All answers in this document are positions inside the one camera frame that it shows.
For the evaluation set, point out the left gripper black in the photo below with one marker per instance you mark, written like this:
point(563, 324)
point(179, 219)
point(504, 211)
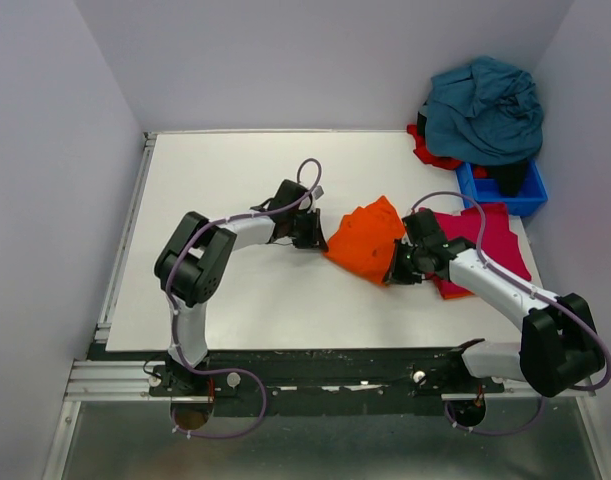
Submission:
point(310, 228)

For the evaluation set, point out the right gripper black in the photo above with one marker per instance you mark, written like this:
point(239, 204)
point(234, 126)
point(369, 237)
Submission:
point(400, 262)

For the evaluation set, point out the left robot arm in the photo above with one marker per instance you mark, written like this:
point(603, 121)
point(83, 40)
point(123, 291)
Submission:
point(191, 266)

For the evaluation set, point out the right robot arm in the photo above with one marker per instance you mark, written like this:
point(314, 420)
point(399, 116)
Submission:
point(559, 346)

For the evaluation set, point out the folded magenta t shirt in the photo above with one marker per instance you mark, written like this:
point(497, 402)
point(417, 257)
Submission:
point(499, 242)

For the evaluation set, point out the red crumpled t shirt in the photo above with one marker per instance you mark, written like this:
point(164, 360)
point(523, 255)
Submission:
point(426, 157)

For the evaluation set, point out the blue plastic bin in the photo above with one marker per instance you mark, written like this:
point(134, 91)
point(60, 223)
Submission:
point(484, 188)

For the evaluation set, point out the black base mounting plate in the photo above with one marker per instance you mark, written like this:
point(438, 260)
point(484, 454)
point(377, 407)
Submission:
point(345, 382)

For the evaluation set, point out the teal crumpled t shirt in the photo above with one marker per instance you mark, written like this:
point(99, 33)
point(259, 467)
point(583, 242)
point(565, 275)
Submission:
point(486, 112)

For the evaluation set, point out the aluminium extrusion rail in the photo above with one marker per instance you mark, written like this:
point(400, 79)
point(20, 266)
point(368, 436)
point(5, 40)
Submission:
point(132, 381)

